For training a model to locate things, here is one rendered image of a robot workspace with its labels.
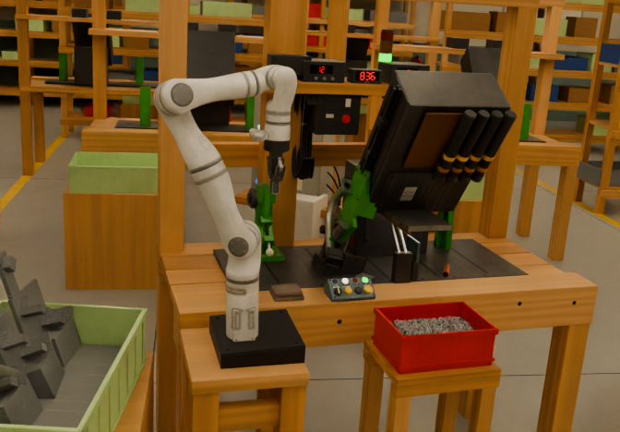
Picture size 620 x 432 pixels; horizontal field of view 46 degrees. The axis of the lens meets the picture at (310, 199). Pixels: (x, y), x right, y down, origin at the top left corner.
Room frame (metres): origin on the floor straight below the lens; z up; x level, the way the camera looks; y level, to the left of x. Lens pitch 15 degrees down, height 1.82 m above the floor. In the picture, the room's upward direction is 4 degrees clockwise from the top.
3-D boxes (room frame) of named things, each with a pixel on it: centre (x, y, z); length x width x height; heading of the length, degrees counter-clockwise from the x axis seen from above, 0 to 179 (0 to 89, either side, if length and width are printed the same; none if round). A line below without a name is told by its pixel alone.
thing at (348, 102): (2.76, -0.07, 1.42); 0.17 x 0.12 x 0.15; 108
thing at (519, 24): (2.88, -0.14, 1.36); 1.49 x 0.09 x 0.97; 108
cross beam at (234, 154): (2.94, -0.12, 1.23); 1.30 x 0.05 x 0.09; 108
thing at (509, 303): (2.33, -0.32, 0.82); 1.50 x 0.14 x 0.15; 108
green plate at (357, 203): (2.51, -0.19, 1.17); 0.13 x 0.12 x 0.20; 108
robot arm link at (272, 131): (2.05, 0.12, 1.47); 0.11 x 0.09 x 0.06; 108
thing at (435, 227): (2.52, -0.34, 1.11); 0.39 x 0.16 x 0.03; 18
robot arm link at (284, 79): (2.05, 0.10, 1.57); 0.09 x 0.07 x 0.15; 34
